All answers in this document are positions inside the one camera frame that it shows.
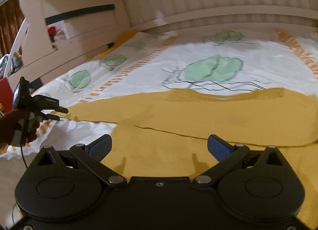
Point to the yellow mattress sheet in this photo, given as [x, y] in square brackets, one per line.
[106, 52]

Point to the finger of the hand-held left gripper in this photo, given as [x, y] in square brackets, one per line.
[56, 109]
[51, 117]

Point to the striped cloth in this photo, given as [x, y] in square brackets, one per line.
[15, 61]

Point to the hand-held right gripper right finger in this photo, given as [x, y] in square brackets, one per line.
[218, 146]

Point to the white leaf-print bedsheet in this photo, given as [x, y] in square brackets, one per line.
[159, 63]

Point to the brown curtain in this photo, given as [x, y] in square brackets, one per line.
[8, 21]

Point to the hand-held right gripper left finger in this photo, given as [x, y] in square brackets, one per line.
[99, 146]

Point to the person's left hand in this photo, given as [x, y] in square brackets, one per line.
[10, 123]

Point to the yellow garment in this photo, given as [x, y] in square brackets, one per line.
[188, 120]

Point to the small red toy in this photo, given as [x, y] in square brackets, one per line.
[52, 31]

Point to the white slatted bed rail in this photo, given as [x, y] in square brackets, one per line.
[82, 23]

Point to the red object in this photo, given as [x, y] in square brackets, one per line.
[5, 93]

